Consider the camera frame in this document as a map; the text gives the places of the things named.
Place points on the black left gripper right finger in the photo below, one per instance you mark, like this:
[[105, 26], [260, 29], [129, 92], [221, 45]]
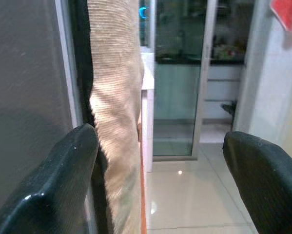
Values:
[[267, 180]]

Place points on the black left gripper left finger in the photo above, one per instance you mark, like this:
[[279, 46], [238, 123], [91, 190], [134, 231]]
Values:
[[50, 180]]

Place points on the small grey white fridge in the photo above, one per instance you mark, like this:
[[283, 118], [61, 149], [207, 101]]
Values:
[[26, 80]]

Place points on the beige ribbed cloth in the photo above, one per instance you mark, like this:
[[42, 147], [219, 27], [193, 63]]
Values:
[[116, 92]]

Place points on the sliding glass door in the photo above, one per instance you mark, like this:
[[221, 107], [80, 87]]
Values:
[[177, 97]]

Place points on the white cabinet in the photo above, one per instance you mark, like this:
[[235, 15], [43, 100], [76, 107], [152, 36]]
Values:
[[147, 102]]

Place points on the black kitchen counter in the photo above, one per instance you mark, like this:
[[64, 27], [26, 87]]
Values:
[[219, 56]]

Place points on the red cloth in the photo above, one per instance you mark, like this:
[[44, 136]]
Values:
[[288, 12]]

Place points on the blue plastic object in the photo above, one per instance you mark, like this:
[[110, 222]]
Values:
[[143, 11]]

